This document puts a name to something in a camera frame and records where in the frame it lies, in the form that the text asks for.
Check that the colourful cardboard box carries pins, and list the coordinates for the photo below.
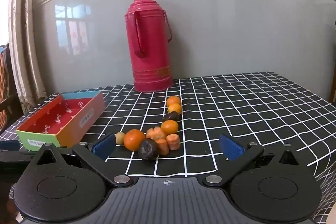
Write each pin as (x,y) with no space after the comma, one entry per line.
(63,113)

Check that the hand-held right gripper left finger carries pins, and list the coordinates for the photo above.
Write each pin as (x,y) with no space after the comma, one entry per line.
(105,148)

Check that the red thermos flask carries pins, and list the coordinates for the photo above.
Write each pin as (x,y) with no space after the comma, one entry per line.
(149,56)

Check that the dark passion fruit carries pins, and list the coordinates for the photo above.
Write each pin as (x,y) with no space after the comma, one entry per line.
(148,150)
(171,116)

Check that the small orange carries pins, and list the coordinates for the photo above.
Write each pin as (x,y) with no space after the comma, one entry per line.
(169,127)
(174,109)
(174,100)

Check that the tan longan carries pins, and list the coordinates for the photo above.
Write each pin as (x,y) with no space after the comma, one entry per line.
(120,138)

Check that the beige curtain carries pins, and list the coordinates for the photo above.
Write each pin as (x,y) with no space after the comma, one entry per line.
(26,56)

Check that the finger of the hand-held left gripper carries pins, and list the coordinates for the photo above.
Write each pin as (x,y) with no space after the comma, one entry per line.
(7,171)
(9,145)

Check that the black checked tablecloth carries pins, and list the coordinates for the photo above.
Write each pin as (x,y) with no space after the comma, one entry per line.
(262,108)

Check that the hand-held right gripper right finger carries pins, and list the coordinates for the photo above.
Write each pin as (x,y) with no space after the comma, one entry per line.
(231,149)

